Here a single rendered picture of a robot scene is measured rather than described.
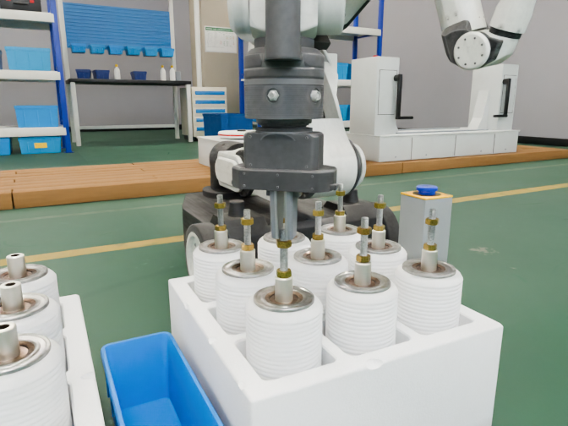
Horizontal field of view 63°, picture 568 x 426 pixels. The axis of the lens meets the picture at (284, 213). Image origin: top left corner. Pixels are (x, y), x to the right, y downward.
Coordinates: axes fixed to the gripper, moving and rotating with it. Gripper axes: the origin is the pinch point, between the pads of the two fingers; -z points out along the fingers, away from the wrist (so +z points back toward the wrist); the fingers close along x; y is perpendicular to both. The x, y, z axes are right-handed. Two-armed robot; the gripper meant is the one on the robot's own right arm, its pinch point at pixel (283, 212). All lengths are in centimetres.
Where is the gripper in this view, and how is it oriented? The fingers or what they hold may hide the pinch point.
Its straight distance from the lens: 54.4
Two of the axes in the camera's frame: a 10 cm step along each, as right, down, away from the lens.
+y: -2.6, 2.3, -9.4
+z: 0.0, -9.7, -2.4
